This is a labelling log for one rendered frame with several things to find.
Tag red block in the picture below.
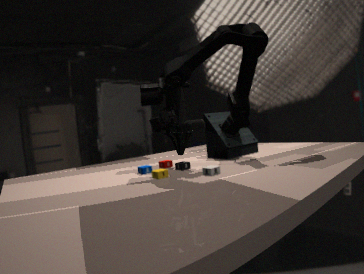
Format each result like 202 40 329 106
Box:
159 160 173 169

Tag blue block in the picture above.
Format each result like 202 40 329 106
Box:
138 166 152 174

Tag yellow block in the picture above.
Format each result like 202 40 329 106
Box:
151 169 168 179

